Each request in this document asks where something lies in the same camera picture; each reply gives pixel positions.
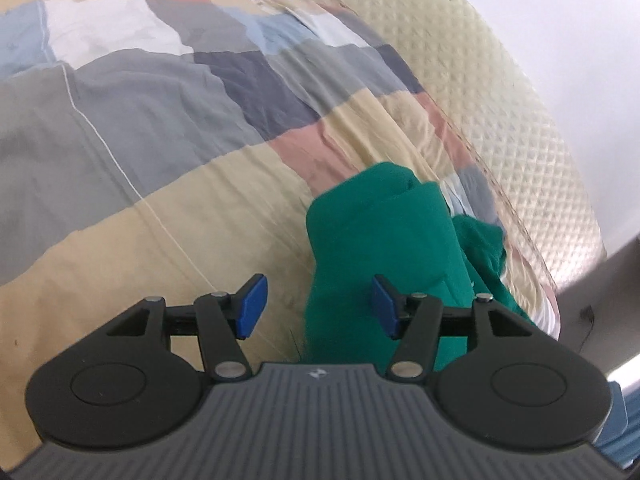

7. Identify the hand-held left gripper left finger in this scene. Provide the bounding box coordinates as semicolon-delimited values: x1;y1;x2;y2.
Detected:
102;273;269;381

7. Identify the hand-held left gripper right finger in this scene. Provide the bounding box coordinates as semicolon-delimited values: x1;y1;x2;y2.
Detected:
371;274;538;383

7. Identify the green hoodie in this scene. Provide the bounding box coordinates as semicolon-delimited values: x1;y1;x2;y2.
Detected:
302;161;531;373

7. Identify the patchwork duvet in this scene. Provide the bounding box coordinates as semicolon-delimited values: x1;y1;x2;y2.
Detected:
0;0;561;461

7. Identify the grey bedside cabinet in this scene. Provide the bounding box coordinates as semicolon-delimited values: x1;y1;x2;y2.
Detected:
555;232;640;376

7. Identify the cream quilted headboard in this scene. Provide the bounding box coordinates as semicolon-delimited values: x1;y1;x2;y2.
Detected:
300;0;606;291

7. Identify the blue chair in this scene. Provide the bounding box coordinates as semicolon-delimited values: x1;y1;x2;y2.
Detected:
597;380;640;471

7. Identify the black cable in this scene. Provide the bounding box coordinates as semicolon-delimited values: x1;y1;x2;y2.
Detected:
579;305;597;356

